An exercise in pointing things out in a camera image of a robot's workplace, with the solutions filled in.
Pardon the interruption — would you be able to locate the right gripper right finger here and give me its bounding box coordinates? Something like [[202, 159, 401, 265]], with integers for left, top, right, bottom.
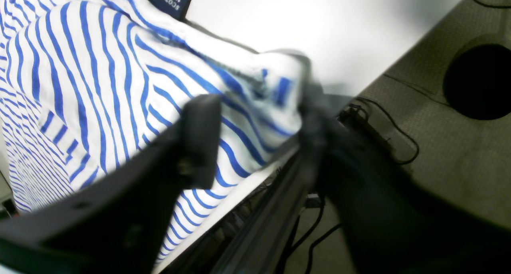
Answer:
[[299, 80, 510, 274]]

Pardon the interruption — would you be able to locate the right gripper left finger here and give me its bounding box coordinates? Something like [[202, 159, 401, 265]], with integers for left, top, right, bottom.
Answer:
[[1, 95, 221, 274]]

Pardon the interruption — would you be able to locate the blue white striped T-shirt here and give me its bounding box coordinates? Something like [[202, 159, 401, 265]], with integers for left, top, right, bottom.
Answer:
[[1, 0, 310, 271]]

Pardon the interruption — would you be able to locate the black floor cable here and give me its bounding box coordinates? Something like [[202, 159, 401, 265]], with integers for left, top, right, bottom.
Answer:
[[339, 97, 420, 166]]

